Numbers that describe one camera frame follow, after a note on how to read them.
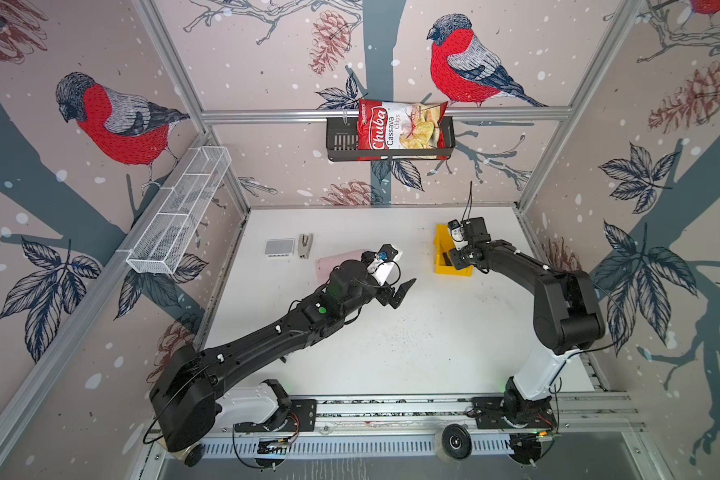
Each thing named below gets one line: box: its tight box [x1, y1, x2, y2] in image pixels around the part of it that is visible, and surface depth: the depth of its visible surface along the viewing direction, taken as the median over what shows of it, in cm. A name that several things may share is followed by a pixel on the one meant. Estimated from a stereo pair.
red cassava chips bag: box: [357, 99, 449, 150], surface depth 90 cm
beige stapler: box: [298, 233, 313, 259], surface depth 109 cm
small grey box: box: [264, 238, 295, 257], surface depth 109 cm
